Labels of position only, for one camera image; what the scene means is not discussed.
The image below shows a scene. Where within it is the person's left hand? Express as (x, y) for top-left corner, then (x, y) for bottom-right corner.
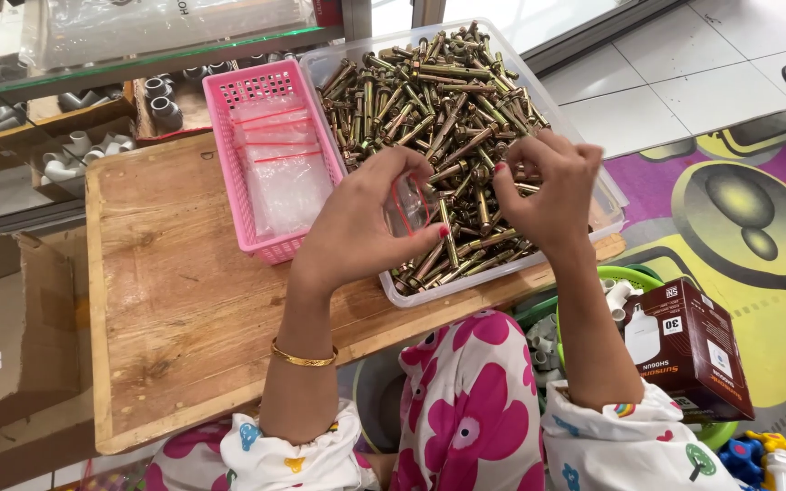
(291, 145), (450, 291)

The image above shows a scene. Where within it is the person's right hand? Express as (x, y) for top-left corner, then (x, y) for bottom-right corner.
(492, 129), (605, 260)

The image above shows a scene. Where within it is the small clear zip bag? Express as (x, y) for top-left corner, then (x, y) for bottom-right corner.
(384, 172), (435, 239)

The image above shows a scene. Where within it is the clear plastic tray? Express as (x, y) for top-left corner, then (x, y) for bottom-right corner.
(297, 18), (630, 309)

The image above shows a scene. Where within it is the stack of clear zip bags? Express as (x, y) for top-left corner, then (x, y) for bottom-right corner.
(229, 94), (334, 241)

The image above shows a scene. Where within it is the green basket with pipe fittings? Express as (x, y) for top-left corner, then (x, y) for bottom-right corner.
(512, 264), (740, 452)

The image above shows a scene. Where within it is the pile of brass anchor bolts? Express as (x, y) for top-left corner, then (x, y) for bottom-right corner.
(316, 20), (552, 297)

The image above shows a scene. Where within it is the gold bangle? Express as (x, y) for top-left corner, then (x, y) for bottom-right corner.
(270, 337), (340, 369)

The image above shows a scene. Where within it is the pink plastic basket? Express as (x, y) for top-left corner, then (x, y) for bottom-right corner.
(202, 59), (346, 266)

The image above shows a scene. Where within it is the grey plastic basin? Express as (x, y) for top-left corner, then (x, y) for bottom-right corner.
(352, 346), (409, 454)

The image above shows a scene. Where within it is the colourful patterned floor mat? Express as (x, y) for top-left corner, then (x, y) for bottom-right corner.
(601, 108), (786, 451)

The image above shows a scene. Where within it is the low wooden table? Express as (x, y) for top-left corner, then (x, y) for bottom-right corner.
(85, 131), (627, 456)

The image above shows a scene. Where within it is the dark red bulb box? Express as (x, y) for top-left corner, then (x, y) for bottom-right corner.
(621, 277), (756, 424)

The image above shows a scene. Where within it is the person's floral patterned clothing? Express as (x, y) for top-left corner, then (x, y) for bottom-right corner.
(144, 309), (742, 491)

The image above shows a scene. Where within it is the clear plastic wrapped package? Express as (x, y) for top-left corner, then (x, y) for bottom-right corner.
(19, 0), (319, 72)

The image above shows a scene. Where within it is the glass cabinet with pipe fittings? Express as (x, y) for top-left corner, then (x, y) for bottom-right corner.
(0, 0), (373, 240)

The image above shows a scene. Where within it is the blue and yellow plastic toy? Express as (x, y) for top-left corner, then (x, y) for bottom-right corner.
(717, 430), (786, 491)

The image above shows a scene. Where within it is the brown cardboard box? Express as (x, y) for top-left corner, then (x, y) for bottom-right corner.
(0, 228), (97, 491)

